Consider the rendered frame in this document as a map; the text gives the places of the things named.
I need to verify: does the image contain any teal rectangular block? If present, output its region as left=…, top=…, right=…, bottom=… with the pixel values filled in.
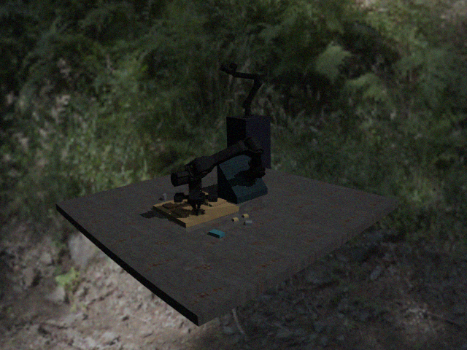
left=209, top=229, right=225, bottom=238

